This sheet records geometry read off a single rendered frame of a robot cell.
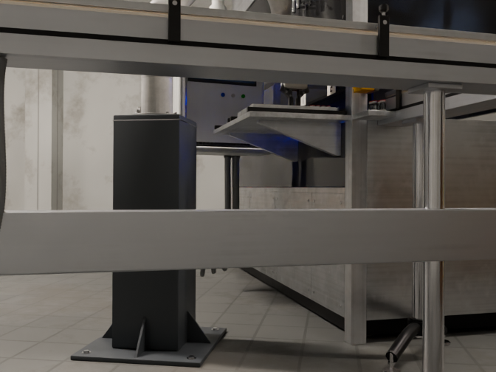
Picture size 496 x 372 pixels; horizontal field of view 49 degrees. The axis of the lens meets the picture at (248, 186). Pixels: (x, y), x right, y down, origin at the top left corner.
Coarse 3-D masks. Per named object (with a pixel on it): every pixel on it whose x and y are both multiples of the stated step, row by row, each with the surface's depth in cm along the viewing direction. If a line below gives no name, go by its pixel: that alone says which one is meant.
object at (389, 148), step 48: (384, 144) 210; (480, 144) 221; (240, 192) 377; (288, 192) 278; (336, 192) 220; (384, 192) 210; (480, 192) 221; (336, 288) 219; (384, 288) 210; (480, 288) 221
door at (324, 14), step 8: (312, 0) 249; (320, 0) 240; (328, 0) 231; (336, 0) 224; (312, 8) 249; (320, 8) 240; (328, 8) 231; (336, 8) 224; (312, 16) 249; (320, 16) 240; (328, 16) 231; (336, 16) 224
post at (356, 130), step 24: (360, 0) 207; (360, 96) 207; (360, 120) 207; (360, 144) 207; (360, 168) 207; (360, 192) 207; (360, 264) 207; (360, 288) 207; (360, 312) 207; (360, 336) 207
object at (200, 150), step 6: (198, 150) 268; (204, 150) 269; (210, 150) 271; (216, 150) 272; (222, 150) 273; (228, 150) 274; (234, 150) 275; (240, 150) 276; (246, 150) 278; (252, 150) 279; (258, 150) 280
